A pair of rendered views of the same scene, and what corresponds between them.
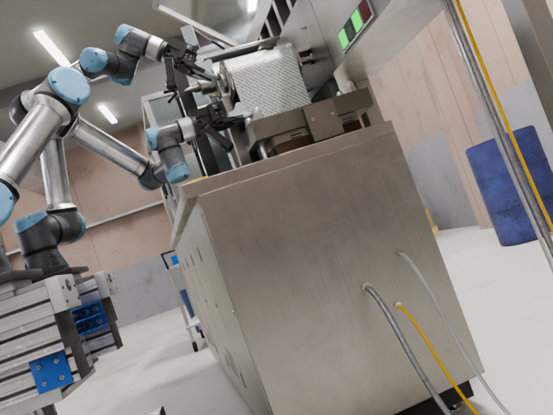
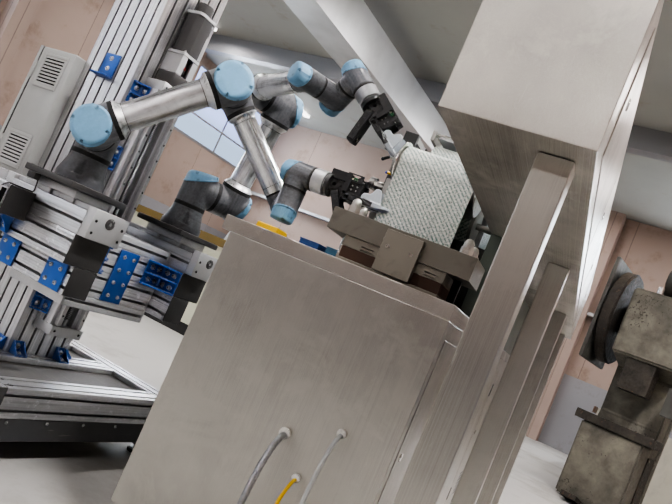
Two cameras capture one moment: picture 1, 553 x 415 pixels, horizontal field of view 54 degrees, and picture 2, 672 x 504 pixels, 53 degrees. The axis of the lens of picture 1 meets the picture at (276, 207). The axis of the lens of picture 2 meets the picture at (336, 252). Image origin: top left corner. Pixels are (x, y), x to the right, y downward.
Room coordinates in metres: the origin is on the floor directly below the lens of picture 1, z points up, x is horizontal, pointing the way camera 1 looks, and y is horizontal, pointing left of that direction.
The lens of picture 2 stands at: (0.18, -1.07, 0.79)
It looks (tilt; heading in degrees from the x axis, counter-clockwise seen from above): 4 degrees up; 35
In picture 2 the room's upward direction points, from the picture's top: 23 degrees clockwise
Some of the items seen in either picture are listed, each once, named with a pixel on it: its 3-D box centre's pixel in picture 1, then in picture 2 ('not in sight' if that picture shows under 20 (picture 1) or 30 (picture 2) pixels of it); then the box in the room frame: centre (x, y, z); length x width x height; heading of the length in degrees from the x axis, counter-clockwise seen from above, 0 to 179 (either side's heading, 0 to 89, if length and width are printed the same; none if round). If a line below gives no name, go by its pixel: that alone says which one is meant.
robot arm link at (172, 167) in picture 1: (171, 166); (286, 205); (1.75, 0.28, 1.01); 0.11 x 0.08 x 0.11; 45
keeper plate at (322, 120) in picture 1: (322, 120); (398, 255); (1.63, -0.22, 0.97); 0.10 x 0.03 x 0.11; 104
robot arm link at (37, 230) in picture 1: (35, 231); (199, 188); (1.90, 0.83, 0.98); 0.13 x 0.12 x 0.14; 158
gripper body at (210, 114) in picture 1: (210, 119); (346, 188); (1.77, 0.11, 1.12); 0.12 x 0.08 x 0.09; 104
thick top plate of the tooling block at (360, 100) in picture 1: (306, 120); (406, 248); (1.72, -0.19, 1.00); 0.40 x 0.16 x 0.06; 104
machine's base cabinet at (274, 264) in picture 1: (267, 294); (386, 421); (2.78, 0.19, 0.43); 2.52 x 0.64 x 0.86; 14
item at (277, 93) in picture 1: (276, 101); (418, 215); (1.83, -0.12, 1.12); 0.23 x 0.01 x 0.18; 104
